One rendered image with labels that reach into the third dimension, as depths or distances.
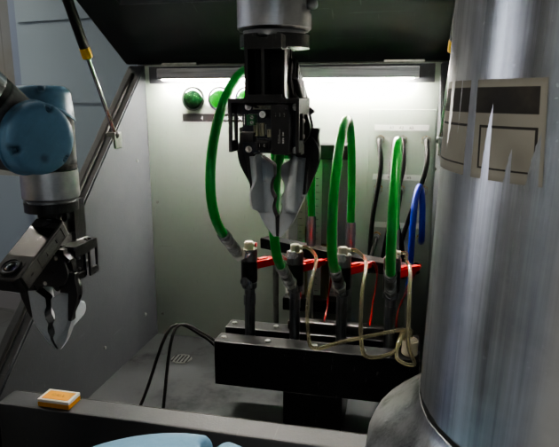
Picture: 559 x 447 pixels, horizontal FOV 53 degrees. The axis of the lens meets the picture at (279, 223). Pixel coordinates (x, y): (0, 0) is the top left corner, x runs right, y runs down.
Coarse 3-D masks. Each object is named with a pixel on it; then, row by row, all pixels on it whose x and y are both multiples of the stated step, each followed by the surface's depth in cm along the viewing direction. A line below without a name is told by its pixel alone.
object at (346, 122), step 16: (352, 128) 93; (336, 144) 80; (352, 144) 97; (336, 160) 79; (352, 160) 99; (336, 176) 77; (352, 176) 100; (336, 192) 77; (352, 192) 102; (336, 208) 76; (352, 208) 102; (336, 224) 77; (352, 224) 103; (336, 240) 77; (352, 240) 104; (336, 256) 79; (336, 272) 82; (336, 288) 88
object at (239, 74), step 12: (240, 72) 86; (228, 84) 82; (228, 96) 81; (216, 120) 78; (216, 132) 77; (216, 144) 77; (216, 156) 76; (216, 204) 78; (216, 216) 78; (216, 228) 80
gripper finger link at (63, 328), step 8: (56, 296) 78; (64, 296) 78; (56, 304) 78; (64, 304) 78; (80, 304) 82; (56, 312) 78; (64, 312) 78; (80, 312) 83; (56, 320) 79; (64, 320) 78; (72, 320) 79; (56, 328) 79; (64, 328) 79; (72, 328) 80; (56, 336) 79; (64, 336) 80; (56, 344) 80; (64, 344) 81
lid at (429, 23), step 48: (96, 0) 106; (144, 0) 106; (192, 0) 103; (336, 0) 99; (384, 0) 97; (432, 0) 96; (144, 48) 119; (192, 48) 117; (336, 48) 112; (384, 48) 110; (432, 48) 108
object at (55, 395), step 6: (54, 390) 83; (48, 396) 82; (54, 396) 82; (60, 396) 82; (66, 396) 82; (72, 396) 82; (78, 396) 83; (42, 402) 81; (60, 408) 81; (66, 408) 80
